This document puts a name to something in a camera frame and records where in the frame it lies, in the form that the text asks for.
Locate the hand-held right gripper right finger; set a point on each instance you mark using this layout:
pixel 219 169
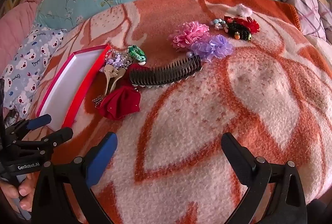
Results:
pixel 237 159

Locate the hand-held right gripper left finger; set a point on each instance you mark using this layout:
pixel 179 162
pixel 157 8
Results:
pixel 102 159

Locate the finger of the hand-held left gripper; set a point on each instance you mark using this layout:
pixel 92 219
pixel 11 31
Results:
pixel 39 120
pixel 58 135

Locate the red gift box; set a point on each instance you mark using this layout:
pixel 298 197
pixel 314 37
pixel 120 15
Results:
pixel 67 83

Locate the red fabric bow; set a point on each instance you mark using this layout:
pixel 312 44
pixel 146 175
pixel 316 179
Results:
pixel 120 104

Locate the black comb headband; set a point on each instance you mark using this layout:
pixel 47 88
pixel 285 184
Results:
pixel 166 73

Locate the purple fabric flower hair clip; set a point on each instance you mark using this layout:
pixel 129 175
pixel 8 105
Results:
pixel 211 47

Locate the pink fabric flower hair clip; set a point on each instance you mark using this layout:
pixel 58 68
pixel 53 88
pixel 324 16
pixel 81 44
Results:
pixel 188 34

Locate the person's left hand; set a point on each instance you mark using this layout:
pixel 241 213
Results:
pixel 22 194

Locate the bear print pillow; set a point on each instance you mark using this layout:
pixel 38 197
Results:
pixel 28 63

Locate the orange and white blanket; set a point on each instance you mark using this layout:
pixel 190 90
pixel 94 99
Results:
pixel 194 115

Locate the pink quilt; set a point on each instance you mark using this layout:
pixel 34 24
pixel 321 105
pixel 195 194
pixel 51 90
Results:
pixel 15 24

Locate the red and black crochet clip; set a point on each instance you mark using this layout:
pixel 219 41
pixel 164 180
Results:
pixel 241 28

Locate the small bead cluster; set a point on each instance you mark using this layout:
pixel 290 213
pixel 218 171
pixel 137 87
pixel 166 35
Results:
pixel 217 23

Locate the white pompom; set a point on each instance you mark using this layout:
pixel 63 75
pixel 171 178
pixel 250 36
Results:
pixel 243 10

